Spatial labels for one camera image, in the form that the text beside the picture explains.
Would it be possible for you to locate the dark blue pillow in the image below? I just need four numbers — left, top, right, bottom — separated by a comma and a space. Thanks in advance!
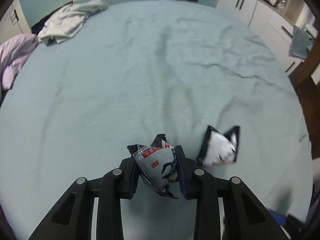
31, 2, 75, 36

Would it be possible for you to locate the bed with teal sheet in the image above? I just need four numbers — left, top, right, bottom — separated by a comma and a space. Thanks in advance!
0, 0, 314, 240

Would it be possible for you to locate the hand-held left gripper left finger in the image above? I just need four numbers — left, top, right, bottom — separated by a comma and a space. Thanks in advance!
29, 156, 140, 240

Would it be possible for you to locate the cream wardrobe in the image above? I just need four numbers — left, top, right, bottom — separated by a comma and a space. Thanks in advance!
0, 0, 32, 46

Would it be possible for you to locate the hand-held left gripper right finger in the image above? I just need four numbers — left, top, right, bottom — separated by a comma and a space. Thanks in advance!
174, 145, 292, 240

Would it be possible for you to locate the crumpled grey cloth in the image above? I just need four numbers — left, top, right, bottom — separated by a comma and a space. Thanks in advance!
37, 0, 108, 46

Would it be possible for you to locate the white cabinet with black handles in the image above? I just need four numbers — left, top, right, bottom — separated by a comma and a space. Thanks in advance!
214, 0, 309, 73

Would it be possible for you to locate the black antler print packet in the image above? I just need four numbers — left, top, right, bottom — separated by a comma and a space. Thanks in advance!
196, 125, 242, 167
127, 133, 180, 200

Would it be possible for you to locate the blue towel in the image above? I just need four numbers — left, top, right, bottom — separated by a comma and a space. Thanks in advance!
289, 25, 314, 59

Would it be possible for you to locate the pink duvet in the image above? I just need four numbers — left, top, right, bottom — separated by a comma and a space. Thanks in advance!
0, 33, 40, 91

